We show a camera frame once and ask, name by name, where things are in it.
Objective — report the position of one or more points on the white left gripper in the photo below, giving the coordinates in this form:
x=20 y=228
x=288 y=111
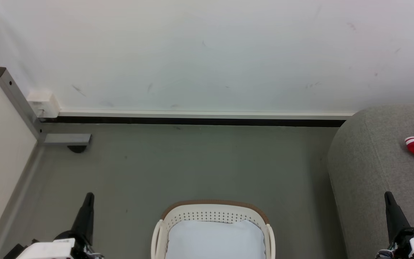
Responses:
x=49 y=250

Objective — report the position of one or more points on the cream laundry basket brown rim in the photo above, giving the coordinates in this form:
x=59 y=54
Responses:
x=214 y=214

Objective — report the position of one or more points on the grey fabric sofa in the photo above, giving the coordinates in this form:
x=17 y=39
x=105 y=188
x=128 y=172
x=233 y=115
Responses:
x=372 y=172

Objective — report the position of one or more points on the white cloth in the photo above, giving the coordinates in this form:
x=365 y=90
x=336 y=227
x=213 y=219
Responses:
x=216 y=241

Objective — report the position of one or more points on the black floor edge strip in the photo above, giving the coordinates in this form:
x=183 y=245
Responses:
x=192 y=122

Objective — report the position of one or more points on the white skirting strip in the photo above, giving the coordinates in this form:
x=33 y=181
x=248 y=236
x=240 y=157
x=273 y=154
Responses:
x=199 y=115

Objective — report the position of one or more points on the black frame foot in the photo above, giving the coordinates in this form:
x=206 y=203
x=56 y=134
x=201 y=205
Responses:
x=77 y=148

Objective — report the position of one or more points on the white wall box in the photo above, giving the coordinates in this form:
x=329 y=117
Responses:
x=43 y=104

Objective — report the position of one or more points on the grey metal frame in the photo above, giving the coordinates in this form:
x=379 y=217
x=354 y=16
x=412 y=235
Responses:
x=16 y=97

